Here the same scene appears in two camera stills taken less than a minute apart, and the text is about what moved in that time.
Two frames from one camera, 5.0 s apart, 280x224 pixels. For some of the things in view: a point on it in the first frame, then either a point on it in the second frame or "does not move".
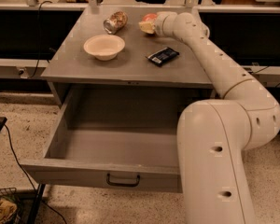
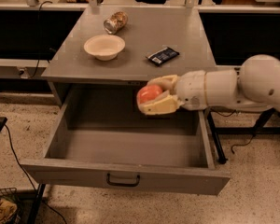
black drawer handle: x=122 y=183 does not move
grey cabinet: x=105 y=47 does not move
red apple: x=149 y=17 → x=148 y=92
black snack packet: x=163 y=55 does not move
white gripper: x=159 y=24 → x=192 y=89
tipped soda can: x=116 y=21 does not move
